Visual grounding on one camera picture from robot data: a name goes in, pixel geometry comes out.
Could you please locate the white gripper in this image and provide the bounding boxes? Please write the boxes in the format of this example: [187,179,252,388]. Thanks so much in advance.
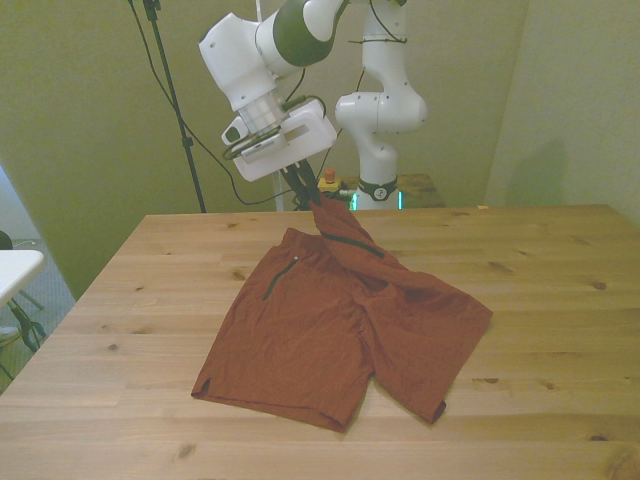
[231,97,339,207]

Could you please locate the black tripod stand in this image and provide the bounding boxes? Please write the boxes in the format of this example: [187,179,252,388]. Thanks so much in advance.
[141,0,209,214]

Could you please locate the small wooden side table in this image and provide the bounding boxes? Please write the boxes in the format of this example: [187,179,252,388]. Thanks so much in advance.
[396,172,448,209]

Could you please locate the white folding table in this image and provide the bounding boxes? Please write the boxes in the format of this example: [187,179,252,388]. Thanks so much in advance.
[0,249,47,382]

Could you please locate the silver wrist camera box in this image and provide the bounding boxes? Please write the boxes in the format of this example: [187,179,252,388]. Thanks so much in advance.
[221,117,291,164]

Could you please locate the black tripod cable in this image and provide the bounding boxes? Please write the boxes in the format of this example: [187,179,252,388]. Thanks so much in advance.
[127,0,284,207]

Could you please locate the rust red shorts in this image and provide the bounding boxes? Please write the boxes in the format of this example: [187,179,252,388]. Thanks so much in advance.
[190,197,495,434]

